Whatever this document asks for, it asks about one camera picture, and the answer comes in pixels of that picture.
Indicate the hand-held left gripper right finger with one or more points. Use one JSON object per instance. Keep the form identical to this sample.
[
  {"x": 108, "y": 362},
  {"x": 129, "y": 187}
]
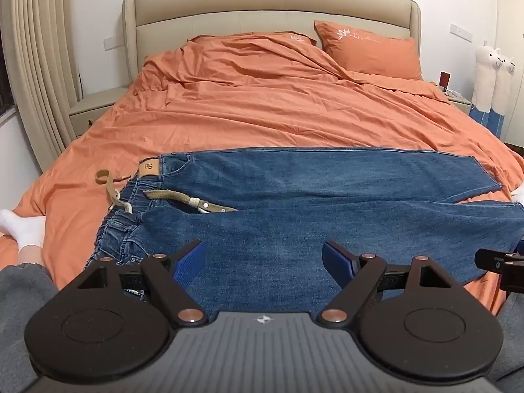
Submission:
[{"x": 339, "y": 262}]

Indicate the beige pleated curtain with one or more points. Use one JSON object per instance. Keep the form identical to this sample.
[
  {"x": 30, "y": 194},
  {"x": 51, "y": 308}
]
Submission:
[{"x": 37, "y": 57}]

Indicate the wide white wall socket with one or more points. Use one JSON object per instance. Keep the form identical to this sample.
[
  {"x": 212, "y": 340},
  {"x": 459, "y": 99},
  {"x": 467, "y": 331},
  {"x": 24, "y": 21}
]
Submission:
[{"x": 460, "y": 30}]

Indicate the red cup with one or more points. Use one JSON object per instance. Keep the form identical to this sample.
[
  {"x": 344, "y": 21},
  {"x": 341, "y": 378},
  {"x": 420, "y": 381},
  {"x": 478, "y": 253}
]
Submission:
[{"x": 445, "y": 80}]

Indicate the person's right grey trouser leg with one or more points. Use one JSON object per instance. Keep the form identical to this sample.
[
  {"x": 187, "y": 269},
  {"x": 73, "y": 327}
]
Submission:
[{"x": 511, "y": 335}]

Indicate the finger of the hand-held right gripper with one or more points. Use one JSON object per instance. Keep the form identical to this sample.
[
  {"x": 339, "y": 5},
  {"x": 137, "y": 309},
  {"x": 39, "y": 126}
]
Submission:
[{"x": 497, "y": 264}]

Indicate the person's white sock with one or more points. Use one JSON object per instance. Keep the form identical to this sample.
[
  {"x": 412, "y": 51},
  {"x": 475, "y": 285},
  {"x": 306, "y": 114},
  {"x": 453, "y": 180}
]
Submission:
[
  {"x": 24, "y": 229},
  {"x": 519, "y": 194}
]

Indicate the person's left white sock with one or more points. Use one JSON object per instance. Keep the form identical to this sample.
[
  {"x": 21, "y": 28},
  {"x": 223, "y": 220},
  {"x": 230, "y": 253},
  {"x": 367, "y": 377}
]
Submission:
[{"x": 24, "y": 229}]

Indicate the large orange pillow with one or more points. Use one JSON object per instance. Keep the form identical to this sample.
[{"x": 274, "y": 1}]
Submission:
[{"x": 368, "y": 47}]

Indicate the beige padded headboard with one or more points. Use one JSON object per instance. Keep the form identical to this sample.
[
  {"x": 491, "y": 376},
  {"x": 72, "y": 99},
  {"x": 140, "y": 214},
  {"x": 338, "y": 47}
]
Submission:
[{"x": 229, "y": 12}]

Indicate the blue denim pants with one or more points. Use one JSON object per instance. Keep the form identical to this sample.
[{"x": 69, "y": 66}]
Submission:
[{"x": 286, "y": 233}]

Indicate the white nightstand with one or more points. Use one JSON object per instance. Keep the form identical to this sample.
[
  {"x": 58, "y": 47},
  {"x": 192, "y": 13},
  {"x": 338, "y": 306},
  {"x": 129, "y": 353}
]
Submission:
[{"x": 458, "y": 100}]

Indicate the person's right white sock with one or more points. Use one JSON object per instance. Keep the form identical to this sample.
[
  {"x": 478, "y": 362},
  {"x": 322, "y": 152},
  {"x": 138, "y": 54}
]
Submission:
[{"x": 519, "y": 194}]

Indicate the person's left grey trouser leg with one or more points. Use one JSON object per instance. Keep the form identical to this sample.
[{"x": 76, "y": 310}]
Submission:
[{"x": 20, "y": 307}]

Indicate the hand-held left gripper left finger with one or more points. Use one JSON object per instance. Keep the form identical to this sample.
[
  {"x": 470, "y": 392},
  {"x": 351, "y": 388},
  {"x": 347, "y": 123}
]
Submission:
[{"x": 189, "y": 264}]

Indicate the beige nightstand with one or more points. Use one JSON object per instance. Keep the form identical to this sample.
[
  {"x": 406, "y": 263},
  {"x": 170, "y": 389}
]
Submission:
[{"x": 96, "y": 108}]

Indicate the dark window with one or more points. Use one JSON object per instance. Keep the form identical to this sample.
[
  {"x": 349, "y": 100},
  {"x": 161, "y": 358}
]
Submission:
[{"x": 5, "y": 86}]

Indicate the flat orange pillow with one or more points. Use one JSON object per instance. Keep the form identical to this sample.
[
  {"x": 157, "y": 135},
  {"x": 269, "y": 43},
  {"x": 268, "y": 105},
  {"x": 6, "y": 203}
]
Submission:
[{"x": 282, "y": 37}]

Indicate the orange duvet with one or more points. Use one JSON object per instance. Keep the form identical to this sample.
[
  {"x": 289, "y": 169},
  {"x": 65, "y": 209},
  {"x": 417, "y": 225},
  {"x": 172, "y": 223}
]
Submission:
[{"x": 245, "y": 110}]

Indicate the person's grey trouser leg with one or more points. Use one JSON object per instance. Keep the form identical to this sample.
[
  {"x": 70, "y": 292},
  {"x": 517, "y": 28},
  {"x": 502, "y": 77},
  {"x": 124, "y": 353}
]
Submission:
[
  {"x": 511, "y": 335},
  {"x": 20, "y": 307}
]

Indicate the tall white alpaca plush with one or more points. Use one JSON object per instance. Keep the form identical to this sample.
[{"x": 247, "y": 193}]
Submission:
[{"x": 485, "y": 77}]

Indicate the short white alpaca plush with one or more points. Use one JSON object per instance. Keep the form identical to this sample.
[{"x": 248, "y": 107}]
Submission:
[{"x": 505, "y": 90}]

